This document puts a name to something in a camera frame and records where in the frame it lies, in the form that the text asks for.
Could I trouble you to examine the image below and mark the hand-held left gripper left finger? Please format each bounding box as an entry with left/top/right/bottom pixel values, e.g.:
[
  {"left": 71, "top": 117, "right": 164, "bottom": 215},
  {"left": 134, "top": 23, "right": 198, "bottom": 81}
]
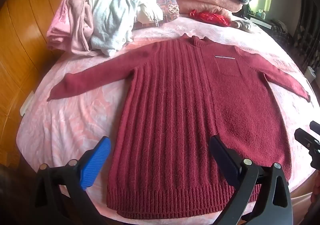
[{"left": 35, "top": 136, "right": 112, "bottom": 225}]

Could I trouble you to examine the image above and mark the cream cloth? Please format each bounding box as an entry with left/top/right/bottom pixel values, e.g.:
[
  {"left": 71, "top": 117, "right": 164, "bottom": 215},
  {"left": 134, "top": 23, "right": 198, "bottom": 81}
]
[{"left": 136, "top": 3, "right": 163, "bottom": 24}]

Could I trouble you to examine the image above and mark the floral patterned pillow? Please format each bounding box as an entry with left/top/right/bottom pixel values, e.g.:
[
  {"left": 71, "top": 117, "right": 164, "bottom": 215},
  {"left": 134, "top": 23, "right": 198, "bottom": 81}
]
[{"left": 156, "top": 0, "right": 180, "bottom": 22}]

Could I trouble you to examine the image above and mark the dark curtain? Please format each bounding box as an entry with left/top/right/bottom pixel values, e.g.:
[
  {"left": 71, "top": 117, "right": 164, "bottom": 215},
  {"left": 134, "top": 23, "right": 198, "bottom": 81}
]
[{"left": 291, "top": 0, "right": 320, "bottom": 71}]

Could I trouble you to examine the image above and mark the pink garment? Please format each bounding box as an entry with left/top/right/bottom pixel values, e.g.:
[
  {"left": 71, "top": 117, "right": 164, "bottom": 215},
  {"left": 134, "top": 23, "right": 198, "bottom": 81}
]
[{"left": 47, "top": 0, "right": 100, "bottom": 57}]

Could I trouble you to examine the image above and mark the red shiny bag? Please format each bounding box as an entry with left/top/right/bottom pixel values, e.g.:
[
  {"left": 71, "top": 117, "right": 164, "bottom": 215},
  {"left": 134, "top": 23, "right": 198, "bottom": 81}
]
[{"left": 189, "top": 9, "right": 232, "bottom": 26}]

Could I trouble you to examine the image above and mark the pink patterned bedsheet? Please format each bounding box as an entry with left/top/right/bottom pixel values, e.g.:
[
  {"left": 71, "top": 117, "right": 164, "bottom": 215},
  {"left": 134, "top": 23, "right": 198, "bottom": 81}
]
[{"left": 16, "top": 14, "right": 319, "bottom": 225}]

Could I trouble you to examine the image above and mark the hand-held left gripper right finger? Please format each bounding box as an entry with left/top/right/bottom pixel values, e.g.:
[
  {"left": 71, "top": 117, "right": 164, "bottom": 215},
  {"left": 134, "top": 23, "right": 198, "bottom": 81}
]
[{"left": 209, "top": 135, "right": 293, "bottom": 225}]

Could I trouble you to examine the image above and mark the white desk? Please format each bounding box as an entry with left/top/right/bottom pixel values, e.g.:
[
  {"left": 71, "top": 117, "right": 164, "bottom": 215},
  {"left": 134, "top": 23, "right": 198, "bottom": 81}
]
[{"left": 250, "top": 17, "right": 273, "bottom": 29}]

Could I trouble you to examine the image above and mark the white garment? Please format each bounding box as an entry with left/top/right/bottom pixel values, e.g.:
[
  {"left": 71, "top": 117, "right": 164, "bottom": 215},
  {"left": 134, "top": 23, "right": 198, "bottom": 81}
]
[{"left": 84, "top": 0, "right": 162, "bottom": 56}]

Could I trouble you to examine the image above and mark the dark red knit sweater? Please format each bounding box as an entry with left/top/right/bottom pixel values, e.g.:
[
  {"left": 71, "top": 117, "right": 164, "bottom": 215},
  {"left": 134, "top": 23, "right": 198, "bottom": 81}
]
[{"left": 47, "top": 33, "right": 311, "bottom": 220}]

